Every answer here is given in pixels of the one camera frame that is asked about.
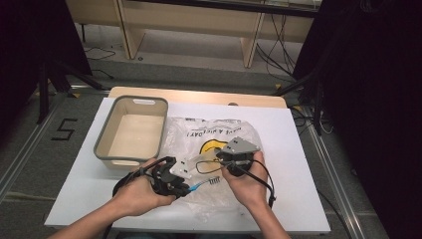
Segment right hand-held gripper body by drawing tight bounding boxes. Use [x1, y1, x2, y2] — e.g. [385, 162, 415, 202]
[215, 136, 262, 177]

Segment black curtain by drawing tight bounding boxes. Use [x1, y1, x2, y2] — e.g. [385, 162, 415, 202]
[291, 0, 422, 239]
[0, 0, 93, 140]

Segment white board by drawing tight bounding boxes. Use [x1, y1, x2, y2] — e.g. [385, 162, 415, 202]
[44, 97, 331, 233]

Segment right hand-held gripper black cable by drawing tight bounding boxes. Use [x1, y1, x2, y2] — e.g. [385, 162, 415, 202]
[230, 158, 277, 209]

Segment short black floor cable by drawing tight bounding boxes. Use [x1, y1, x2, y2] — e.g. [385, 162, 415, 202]
[89, 68, 114, 81]

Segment cables beside table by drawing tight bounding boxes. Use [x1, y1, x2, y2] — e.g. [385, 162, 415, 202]
[290, 105, 334, 135]

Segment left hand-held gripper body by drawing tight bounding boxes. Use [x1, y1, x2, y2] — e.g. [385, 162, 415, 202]
[151, 155, 197, 200]

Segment light wooden desk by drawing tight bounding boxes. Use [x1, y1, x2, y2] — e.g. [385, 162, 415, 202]
[64, 0, 320, 70]

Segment black floor cable loop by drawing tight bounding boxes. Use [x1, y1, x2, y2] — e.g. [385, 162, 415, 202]
[82, 45, 117, 62]

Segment bundle of black cables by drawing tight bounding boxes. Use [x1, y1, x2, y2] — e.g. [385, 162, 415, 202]
[254, 13, 298, 82]

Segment blue toothbrush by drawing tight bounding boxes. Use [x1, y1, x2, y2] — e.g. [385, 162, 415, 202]
[187, 176, 222, 194]

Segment beige basket with grey rim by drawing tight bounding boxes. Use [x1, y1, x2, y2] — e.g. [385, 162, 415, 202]
[93, 95, 169, 172]

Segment hand-held gripper black cable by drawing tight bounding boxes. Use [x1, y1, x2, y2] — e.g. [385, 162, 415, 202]
[111, 156, 168, 198]
[230, 158, 277, 209]

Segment person's left hand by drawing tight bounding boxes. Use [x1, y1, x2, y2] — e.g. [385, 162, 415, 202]
[111, 157, 177, 219]

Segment clear plastic bag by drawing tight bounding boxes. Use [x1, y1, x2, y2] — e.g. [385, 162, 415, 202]
[154, 116, 267, 224]

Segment left hand-held gripper black cable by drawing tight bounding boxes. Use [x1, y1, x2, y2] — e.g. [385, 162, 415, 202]
[111, 156, 168, 198]

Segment person's right hand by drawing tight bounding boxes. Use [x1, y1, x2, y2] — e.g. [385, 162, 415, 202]
[220, 150, 271, 211]

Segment metal floor rail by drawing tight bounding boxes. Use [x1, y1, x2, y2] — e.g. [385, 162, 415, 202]
[292, 105, 367, 239]
[0, 85, 110, 204]

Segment black tripod stand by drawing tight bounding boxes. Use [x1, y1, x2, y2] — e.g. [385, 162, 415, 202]
[35, 59, 105, 125]
[274, 70, 325, 136]

